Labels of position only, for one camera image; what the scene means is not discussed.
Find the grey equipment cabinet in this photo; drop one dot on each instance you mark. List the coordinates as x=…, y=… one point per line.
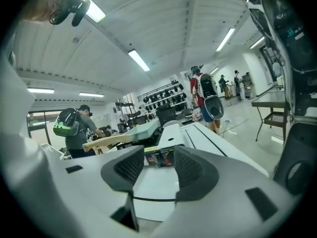
x=248, y=85

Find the ceiling light panel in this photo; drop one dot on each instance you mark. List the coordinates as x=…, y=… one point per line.
x=97, y=11
x=40, y=90
x=225, y=40
x=91, y=95
x=138, y=59
x=257, y=42

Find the black head-mounted camera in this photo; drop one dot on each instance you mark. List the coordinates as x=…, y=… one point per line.
x=76, y=6

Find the light green cutting board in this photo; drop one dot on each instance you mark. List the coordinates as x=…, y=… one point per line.
x=146, y=131

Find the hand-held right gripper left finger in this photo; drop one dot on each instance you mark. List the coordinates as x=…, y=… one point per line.
x=94, y=192

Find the white chair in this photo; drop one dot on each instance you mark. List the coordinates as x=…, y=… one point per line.
x=172, y=123

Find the small black red box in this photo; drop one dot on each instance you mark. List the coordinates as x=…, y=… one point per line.
x=158, y=159

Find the green black backpack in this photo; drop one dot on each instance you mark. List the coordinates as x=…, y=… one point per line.
x=65, y=123

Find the dark folding table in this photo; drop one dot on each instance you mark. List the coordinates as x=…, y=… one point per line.
x=270, y=100

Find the person's face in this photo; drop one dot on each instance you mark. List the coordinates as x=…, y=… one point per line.
x=39, y=6

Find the wall shelf of black headsets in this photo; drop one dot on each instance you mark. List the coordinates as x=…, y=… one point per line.
x=163, y=97

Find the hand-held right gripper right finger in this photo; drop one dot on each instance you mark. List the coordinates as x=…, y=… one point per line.
x=223, y=207

